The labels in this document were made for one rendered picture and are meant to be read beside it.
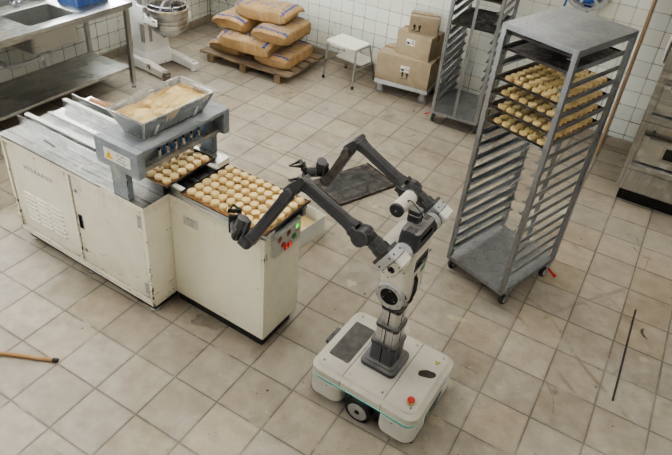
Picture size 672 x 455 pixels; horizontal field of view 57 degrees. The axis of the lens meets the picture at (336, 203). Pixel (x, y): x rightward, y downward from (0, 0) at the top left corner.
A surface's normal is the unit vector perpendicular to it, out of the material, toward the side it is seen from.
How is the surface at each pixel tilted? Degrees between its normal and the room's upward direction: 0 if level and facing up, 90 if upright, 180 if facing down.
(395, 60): 86
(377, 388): 0
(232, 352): 0
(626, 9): 90
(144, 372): 0
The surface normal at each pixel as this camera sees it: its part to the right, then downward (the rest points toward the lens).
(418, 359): 0.08, -0.81
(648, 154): -0.51, 0.47
